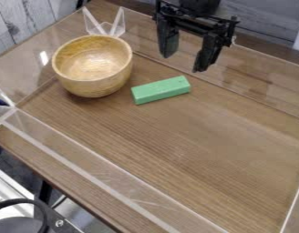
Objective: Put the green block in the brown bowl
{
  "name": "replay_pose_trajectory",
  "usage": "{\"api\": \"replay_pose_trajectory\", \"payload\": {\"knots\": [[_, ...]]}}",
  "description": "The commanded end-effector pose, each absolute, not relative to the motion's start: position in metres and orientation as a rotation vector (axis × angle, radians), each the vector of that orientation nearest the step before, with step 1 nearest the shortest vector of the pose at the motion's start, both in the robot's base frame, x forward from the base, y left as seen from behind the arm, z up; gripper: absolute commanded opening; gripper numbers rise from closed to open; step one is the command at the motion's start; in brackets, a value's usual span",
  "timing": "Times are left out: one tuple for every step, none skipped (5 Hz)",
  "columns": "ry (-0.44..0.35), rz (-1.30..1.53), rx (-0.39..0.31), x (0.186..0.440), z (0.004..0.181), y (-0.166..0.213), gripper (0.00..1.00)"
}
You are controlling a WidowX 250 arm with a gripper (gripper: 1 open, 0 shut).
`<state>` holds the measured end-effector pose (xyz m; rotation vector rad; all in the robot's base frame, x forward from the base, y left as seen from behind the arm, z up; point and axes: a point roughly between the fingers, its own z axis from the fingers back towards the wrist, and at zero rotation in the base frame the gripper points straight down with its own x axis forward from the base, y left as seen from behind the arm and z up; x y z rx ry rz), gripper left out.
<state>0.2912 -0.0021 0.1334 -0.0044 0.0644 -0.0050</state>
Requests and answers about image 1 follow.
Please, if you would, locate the clear acrylic corner bracket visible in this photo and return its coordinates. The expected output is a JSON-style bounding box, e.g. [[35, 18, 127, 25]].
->
[[82, 7, 126, 37]]

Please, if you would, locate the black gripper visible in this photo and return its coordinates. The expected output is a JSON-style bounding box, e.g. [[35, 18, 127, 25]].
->
[[154, 0, 239, 72]]

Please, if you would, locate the black cable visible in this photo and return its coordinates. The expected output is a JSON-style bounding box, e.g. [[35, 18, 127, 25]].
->
[[0, 198, 49, 233]]

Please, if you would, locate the black metal bracket with screw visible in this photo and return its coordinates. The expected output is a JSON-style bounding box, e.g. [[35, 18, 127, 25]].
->
[[33, 203, 84, 233]]

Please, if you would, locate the green rectangular block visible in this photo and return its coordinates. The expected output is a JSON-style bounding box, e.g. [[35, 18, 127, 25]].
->
[[131, 76, 191, 105]]

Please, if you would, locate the clear acrylic tray wall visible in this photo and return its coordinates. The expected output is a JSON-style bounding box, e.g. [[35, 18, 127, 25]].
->
[[0, 0, 299, 233]]

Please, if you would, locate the light wooden bowl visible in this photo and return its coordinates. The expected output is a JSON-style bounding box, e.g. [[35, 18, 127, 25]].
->
[[52, 35, 132, 97]]

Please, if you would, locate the black table leg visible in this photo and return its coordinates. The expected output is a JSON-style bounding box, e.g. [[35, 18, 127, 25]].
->
[[39, 181, 53, 204]]

